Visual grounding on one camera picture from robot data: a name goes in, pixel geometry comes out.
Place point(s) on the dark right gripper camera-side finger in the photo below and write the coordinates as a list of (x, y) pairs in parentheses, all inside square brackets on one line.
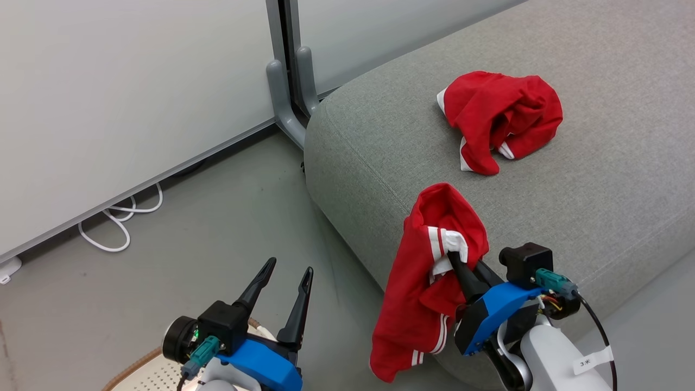
[(490, 278)]

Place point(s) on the wide white partition panel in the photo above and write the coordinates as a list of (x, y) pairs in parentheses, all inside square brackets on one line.
[(108, 98)]

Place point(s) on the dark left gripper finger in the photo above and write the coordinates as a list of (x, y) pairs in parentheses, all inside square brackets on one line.
[(297, 320)]

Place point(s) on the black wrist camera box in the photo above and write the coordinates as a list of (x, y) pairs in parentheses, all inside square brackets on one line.
[(225, 320), (524, 260)]

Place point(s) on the grey wide partition foot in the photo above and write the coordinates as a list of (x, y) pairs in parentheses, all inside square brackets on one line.
[(282, 103)]

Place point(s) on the narrow white partition panel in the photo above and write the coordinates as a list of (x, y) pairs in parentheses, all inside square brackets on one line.
[(380, 32)]

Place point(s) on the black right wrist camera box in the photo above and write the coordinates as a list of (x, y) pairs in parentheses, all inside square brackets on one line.
[(524, 260)]

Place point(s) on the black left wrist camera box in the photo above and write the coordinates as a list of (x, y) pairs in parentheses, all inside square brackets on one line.
[(225, 320)]

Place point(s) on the grey fabric sofa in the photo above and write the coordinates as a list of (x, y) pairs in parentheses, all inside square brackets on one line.
[(597, 190)]

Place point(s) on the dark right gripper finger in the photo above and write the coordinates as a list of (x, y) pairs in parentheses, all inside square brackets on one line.
[(467, 282)]

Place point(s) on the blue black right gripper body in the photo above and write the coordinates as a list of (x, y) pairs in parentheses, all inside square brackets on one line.
[(499, 307)]

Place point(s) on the white power adapter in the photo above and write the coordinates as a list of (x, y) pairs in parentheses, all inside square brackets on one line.
[(8, 269)]

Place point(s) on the teal left camera connector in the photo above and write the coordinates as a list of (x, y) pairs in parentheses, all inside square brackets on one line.
[(202, 355)]

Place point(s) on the teal right camera connector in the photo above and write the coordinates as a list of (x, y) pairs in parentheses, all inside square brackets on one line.
[(551, 279)]

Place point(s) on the red garment with white trim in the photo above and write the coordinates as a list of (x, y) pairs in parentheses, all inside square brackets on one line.
[(488, 103)]

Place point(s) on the dark left gripper camera-side finger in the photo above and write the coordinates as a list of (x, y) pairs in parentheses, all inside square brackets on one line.
[(255, 290)]

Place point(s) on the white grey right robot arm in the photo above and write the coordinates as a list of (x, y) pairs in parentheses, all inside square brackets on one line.
[(548, 358)]

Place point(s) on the teal camera connector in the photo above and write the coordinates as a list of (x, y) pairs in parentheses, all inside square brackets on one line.
[(551, 279), (202, 355)]

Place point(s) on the grey narrow partition foot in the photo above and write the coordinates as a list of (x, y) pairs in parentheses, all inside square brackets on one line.
[(307, 81)]

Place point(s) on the red garment with white stripes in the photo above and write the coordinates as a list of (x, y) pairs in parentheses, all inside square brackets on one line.
[(412, 293)]

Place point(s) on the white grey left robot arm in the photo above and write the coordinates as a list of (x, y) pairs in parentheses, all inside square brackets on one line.
[(222, 380)]

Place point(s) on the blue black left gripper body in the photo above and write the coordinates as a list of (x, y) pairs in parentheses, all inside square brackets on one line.
[(266, 369)]

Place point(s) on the white basket with woven rim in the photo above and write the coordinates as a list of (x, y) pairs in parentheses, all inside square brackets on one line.
[(157, 377)]

